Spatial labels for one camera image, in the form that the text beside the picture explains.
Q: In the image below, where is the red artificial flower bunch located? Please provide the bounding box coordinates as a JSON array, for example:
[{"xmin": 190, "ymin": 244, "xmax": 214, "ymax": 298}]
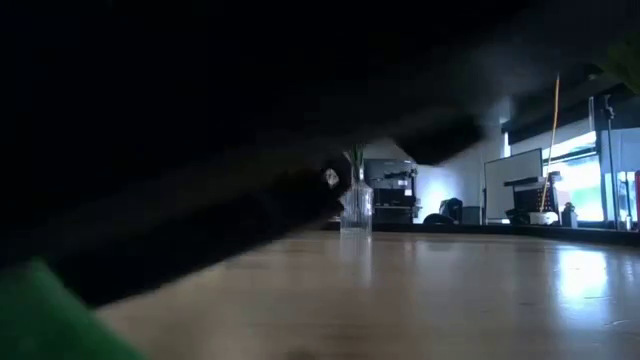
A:
[{"xmin": 343, "ymin": 143, "xmax": 368, "ymax": 183}]

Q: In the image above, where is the artificial tulip green stem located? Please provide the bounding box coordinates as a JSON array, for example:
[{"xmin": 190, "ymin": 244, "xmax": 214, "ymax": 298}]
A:
[{"xmin": 0, "ymin": 258, "xmax": 147, "ymax": 360}]

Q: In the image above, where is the clear glass vase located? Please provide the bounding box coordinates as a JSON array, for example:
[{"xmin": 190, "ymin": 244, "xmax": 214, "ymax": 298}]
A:
[{"xmin": 339, "ymin": 166, "xmax": 375, "ymax": 237}]

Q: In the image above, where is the black equipment cabinet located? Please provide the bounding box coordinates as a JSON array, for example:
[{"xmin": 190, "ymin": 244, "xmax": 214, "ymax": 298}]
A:
[{"xmin": 363, "ymin": 157, "xmax": 420, "ymax": 224}]

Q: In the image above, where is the black office chair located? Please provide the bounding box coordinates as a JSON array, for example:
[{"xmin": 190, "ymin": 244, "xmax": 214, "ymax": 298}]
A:
[{"xmin": 422, "ymin": 196, "xmax": 464, "ymax": 225}]

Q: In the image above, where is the small grey box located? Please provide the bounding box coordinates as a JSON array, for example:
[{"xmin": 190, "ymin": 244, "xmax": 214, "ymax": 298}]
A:
[{"xmin": 461, "ymin": 205, "xmax": 483, "ymax": 226}]

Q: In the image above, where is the white board panel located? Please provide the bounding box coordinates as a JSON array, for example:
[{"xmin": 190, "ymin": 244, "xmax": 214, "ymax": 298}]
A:
[{"xmin": 483, "ymin": 147, "xmax": 545, "ymax": 222}]

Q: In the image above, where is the black equipment on cart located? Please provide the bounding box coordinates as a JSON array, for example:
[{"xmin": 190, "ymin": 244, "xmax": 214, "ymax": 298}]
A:
[{"xmin": 502, "ymin": 171, "xmax": 562, "ymax": 225}]

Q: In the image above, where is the white round container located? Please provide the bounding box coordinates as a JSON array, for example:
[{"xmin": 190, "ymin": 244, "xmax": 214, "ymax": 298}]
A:
[{"xmin": 528, "ymin": 210, "xmax": 560, "ymax": 227}]

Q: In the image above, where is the small dark bottle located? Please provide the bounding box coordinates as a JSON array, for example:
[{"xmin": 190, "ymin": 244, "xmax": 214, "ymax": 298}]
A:
[{"xmin": 560, "ymin": 200, "xmax": 579, "ymax": 229}]

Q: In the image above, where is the black tripod stand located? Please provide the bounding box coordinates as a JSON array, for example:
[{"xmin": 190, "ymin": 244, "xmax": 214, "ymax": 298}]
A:
[{"xmin": 596, "ymin": 93, "xmax": 622, "ymax": 230}]

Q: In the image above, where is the yellow hanging cable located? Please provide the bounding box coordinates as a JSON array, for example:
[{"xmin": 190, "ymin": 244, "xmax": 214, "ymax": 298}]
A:
[{"xmin": 538, "ymin": 73, "xmax": 562, "ymax": 214}]

